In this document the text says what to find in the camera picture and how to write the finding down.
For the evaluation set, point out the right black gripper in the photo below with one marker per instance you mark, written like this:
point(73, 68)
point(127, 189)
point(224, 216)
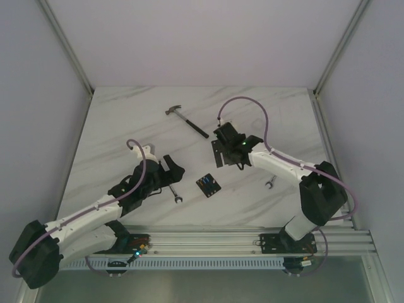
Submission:
point(218, 149)

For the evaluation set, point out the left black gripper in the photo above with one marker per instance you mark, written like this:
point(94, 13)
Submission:
point(165, 173)

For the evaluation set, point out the black fuse box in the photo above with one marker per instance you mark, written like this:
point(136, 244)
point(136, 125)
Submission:
point(208, 185)

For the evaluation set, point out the clear plastic fuse cover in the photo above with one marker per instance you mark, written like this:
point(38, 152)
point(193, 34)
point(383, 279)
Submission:
point(258, 124)

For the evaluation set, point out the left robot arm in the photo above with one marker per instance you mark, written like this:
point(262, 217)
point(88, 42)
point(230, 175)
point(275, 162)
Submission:
point(42, 249)

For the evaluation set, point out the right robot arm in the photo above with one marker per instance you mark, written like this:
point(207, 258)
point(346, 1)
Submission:
point(320, 190)

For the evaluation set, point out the silver wrench centre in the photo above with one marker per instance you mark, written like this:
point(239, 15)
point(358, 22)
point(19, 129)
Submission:
point(177, 198)

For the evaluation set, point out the silver wrench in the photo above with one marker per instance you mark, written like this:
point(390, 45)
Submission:
point(177, 198)
point(270, 183)

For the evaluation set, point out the silver wrench right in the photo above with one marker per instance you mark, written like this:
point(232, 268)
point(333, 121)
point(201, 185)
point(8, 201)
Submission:
point(270, 183)

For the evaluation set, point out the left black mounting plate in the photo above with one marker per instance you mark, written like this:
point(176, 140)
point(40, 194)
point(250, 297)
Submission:
point(139, 243)

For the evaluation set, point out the black mounting plate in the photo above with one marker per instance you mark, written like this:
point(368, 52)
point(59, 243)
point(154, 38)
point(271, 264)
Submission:
point(139, 243)
point(283, 244)

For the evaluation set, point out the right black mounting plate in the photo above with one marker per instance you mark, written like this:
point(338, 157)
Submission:
point(283, 244)

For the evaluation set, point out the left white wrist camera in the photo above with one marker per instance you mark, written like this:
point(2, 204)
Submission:
point(147, 152)

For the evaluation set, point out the claw hammer black handle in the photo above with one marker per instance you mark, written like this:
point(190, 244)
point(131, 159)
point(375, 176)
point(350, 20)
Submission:
point(174, 110)

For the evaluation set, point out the aluminium rail base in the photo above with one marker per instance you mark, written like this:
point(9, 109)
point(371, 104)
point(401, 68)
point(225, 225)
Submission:
point(227, 241)

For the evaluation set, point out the grey slotted cable duct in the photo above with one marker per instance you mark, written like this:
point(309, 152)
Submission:
point(179, 263)

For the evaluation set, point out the right aluminium frame post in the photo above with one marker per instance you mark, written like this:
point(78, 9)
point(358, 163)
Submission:
point(342, 44)

